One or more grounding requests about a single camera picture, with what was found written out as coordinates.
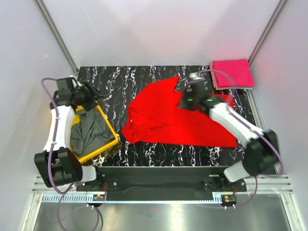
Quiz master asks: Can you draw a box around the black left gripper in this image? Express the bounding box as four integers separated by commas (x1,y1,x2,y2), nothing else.
73,80,106,111

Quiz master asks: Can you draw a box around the red t-shirt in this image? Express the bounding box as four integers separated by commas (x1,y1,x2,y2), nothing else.
122,77,237,148

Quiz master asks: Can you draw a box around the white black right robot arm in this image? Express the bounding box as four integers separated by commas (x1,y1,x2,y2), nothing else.
179,71,282,191

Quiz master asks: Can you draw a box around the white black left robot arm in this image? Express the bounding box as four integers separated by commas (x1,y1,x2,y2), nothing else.
34,77,113,193

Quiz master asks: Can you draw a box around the folded salmon pink t-shirt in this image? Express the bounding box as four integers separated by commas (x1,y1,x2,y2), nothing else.
208,61,253,91

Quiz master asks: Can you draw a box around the grey t-shirt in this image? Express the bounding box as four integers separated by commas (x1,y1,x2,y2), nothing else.
70,109,114,157

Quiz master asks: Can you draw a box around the folded teal t-shirt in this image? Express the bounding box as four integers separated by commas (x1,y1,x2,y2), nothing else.
234,87,253,90

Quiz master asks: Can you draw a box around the yellow plastic bin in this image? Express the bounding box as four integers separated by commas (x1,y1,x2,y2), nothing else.
70,105,119,163

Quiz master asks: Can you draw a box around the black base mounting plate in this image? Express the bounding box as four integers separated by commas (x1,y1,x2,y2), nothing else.
77,167,247,203

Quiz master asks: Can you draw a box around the left aluminium corner post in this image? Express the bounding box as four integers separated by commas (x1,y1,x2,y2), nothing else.
34,0,79,75

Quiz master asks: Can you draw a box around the aluminium corner post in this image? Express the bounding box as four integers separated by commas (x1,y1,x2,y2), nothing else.
248,0,289,66
34,0,79,75

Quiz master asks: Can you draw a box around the white slotted cable duct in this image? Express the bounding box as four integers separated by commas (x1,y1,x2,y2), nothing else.
42,192,222,204

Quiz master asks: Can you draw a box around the right aluminium corner post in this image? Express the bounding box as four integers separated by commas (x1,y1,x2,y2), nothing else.
248,0,289,66

